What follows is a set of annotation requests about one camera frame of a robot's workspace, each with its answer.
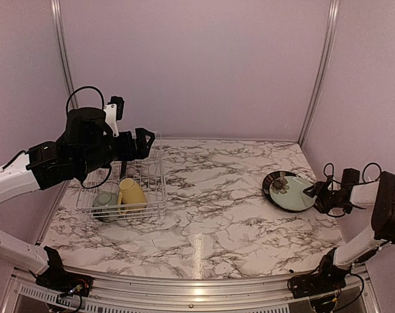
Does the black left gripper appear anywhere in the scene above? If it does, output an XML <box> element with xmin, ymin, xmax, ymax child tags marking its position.
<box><xmin>77</xmin><ymin>127</ymin><xmax>155</xmax><ymax>176</ymax></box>

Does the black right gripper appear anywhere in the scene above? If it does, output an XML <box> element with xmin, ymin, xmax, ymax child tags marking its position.
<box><xmin>303</xmin><ymin>181</ymin><xmax>351</xmax><ymax>213</ymax></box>

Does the pale green flower plate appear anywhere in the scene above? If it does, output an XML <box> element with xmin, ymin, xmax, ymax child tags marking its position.
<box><xmin>269</xmin><ymin>176</ymin><xmax>316</xmax><ymax>212</ymax></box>

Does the red floral plate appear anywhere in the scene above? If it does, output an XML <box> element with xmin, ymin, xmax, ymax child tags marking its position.
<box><xmin>119</xmin><ymin>161</ymin><xmax>127</xmax><ymax>179</ymax></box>

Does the black rimmed cream plate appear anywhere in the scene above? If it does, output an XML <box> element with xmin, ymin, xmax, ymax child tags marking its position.
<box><xmin>262</xmin><ymin>171</ymin><xmax>299</xmax><ymax>205</ymax></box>

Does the yellow ceramic mug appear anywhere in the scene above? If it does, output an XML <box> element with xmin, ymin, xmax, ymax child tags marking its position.
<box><xmin>118</xmin><ymin>178</ymin><xmax>147</xmax><ymax>215</ymax></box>

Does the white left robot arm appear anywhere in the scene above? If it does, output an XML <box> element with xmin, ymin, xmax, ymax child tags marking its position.
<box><xmin>0</xmin><ymin>96</ymin><xmax>155</xmax><ymax>290</ymax></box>

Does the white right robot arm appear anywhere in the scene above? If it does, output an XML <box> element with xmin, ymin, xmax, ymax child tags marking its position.
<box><xmin>303</xmin><ymin>162</ymin><xmax>395</xmax><ymax>292</ymax></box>

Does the grey-green ceramic bowl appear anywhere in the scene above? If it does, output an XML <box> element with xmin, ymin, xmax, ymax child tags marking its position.
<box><xmin>91</xmin><ymin>191</ymin><xmax>118</xmax><ymax>222</ymax></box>

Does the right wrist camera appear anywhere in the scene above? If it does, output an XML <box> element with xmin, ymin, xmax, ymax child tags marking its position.
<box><xmin>341</xmin><ymin>168</ymin><xmax>360</xmax><ymax>192</ymax></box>

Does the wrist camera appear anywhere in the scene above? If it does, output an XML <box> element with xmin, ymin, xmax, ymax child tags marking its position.
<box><xmin>341</xmin><ymin>168</ymin><xmax>360</xmax><ymax>192</ymax></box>
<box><xmin>103</xmin><ymin>96</ymin><xmax>125</xmax><ymax>138</ymax></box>

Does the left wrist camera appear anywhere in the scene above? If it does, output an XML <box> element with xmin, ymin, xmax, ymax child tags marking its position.
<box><xmin>103</xmin><ymin>96</ymin><xmax>125</xmax><ymax>138</ymax></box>

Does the white wire dish rack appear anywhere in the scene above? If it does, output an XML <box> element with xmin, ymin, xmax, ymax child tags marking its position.
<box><xmin>76</xmin><ymin>132</ymin><xmax>168</xmax><ymax>222</ymax></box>

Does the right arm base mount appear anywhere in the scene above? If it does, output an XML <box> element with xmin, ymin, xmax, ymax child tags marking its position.
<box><xmin>287</xmin><ymin>254</ymin><xmax>365</xmax><ymax>312</ymax></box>

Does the aluminium front frame rail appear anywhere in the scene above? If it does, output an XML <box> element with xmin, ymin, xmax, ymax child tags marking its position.
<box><xmin>7</xmin><ymin>263</ymin><xmax>381</xmax><ymax>313</ymax></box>

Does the left aluminium corner post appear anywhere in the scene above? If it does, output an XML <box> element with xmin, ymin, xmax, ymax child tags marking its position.
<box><xmin>50</xmin><ymin>0</ymin><xmax>75</xmax><ymax>96</ymax></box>

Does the aluminium corner post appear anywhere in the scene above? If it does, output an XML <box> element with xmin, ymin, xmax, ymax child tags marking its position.
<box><xmin>50</xmin><ymin>0</ymin><xmax>75</xmax><ymax>96</ymax></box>
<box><xmin>298</xmin><ymin>0</ymin><xmax>341</xmax><ymax>148</ymax></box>

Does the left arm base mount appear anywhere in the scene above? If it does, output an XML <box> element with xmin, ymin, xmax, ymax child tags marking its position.
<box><xmin>35</xmin><ymin>246</ymin><xmax>93</xmax><ymax>312</ymax></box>

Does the right aluminium corner post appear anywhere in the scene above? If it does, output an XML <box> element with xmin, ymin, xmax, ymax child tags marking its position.
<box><xmin>298</xmin><ymin>0</ymin><xmax>341</xmax><ymax>148</ymax></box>

